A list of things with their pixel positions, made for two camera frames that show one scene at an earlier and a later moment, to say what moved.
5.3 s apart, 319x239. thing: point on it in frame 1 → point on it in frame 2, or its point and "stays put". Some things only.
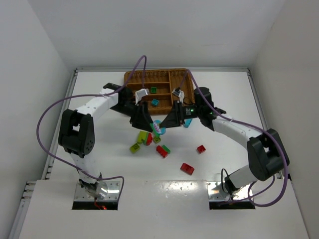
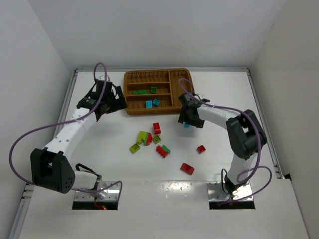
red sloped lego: (187, 169) stays put
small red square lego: (201, 149) stays put
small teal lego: (155, 102) stays put
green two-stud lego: (155, 132) → (141, 92)
